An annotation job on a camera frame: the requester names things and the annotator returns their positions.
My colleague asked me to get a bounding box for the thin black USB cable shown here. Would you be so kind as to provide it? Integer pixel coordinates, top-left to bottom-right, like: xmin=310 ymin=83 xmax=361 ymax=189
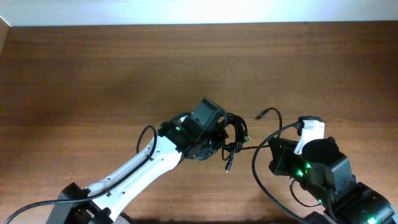
xmin=221 ymin=107 xmax=283 ymax=174

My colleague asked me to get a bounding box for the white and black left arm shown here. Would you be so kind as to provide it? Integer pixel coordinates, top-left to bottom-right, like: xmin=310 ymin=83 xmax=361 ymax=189
xmin=47 ymin=98 xmax=228 ymax=223

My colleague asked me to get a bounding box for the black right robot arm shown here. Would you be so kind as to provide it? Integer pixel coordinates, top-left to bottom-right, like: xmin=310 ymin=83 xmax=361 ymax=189
xmin=269 ymin=137 xmax=397 ymax=223

